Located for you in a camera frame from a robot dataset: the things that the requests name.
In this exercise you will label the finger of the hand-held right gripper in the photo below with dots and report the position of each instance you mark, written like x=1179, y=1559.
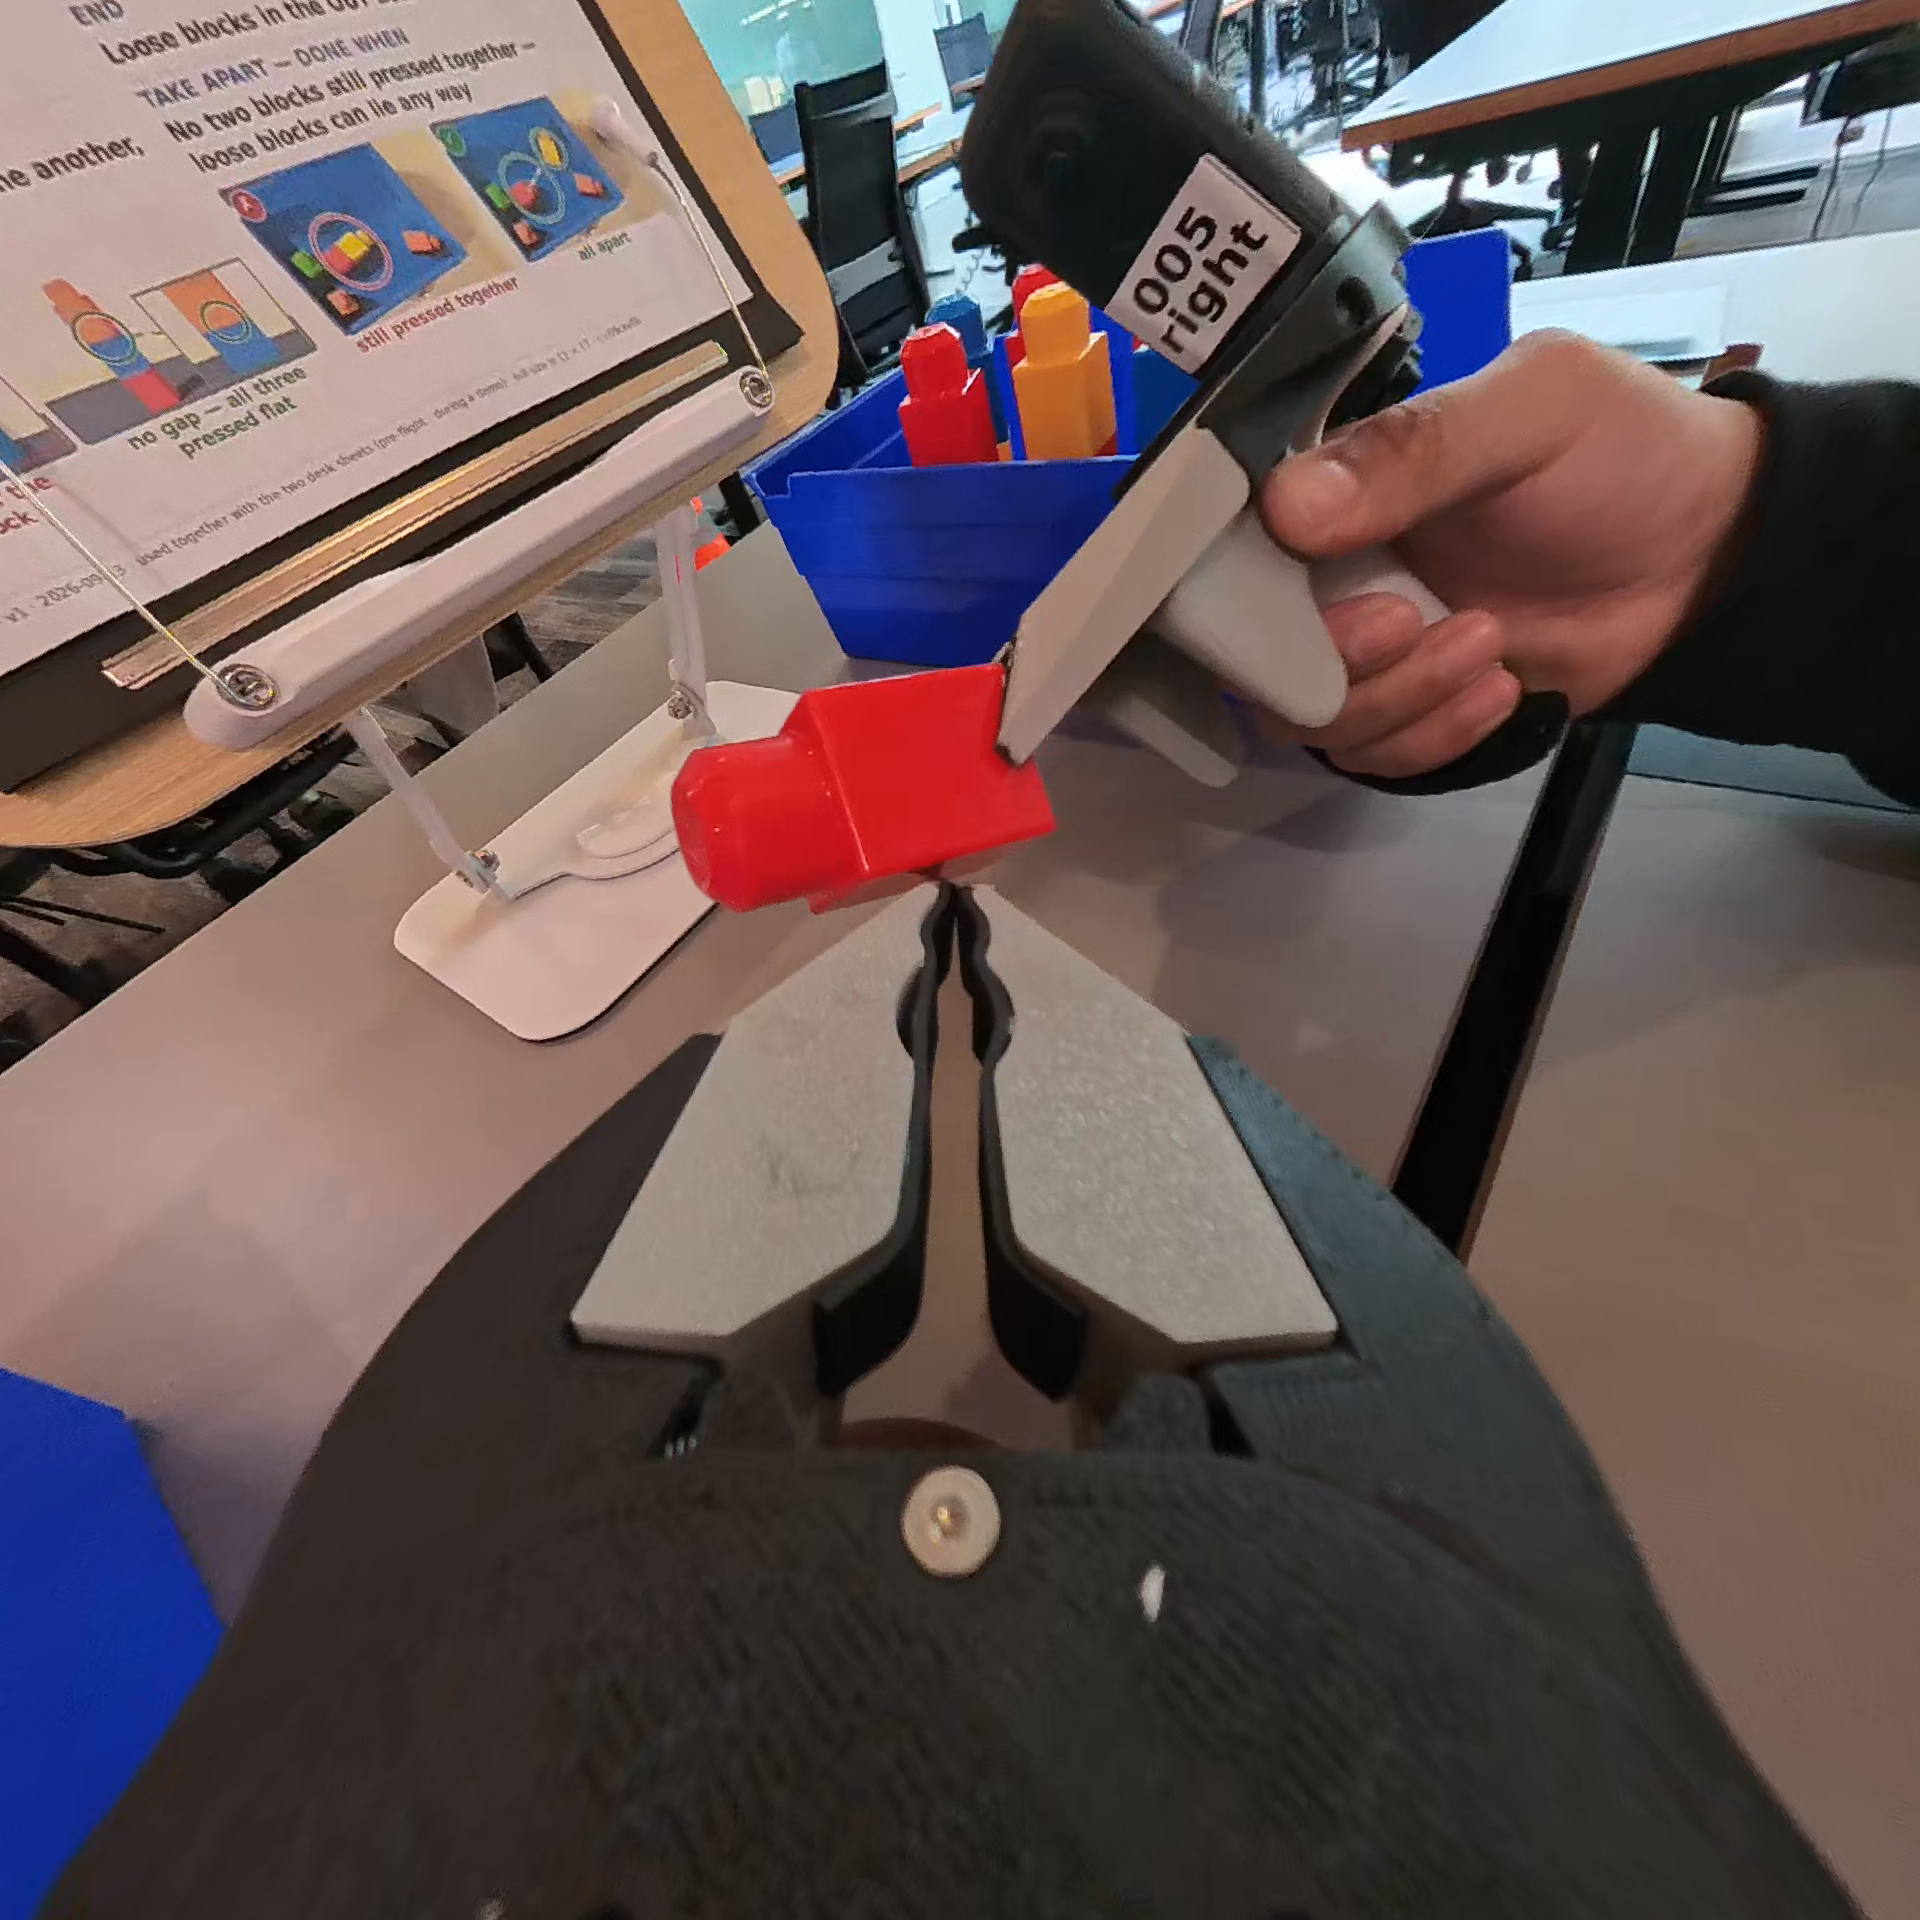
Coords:
x=1185, y=720
x=1124, y=570

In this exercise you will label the printed instruction sheet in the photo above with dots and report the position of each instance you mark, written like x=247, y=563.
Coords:
x=376, y=153

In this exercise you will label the red mega block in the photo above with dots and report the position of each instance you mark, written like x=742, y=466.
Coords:
x=868, y=783

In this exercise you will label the blue plastic storage bin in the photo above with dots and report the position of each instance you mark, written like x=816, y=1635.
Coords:
x=931, y=558
x=90, y=1650

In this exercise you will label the white stand with instruction sheet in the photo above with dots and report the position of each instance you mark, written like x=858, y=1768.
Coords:
x=598, y=932

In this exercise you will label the wooden top desk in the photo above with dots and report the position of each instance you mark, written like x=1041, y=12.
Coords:
x=1619, y=60

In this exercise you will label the group of built block towers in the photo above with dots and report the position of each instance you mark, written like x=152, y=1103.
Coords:
x=1058, y=390

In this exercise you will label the black office chair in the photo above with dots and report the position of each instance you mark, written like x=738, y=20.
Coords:
x=868, y=228

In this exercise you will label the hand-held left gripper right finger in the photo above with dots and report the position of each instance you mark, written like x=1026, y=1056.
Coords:
x=1154, y=1187

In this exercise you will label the person's right hand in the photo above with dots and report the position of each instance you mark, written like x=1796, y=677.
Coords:
x=1575, y=512

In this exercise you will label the black backing board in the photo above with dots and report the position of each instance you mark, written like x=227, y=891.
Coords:
x=44, y=720

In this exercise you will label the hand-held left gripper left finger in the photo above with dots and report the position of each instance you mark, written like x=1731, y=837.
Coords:
x=748, y=1187

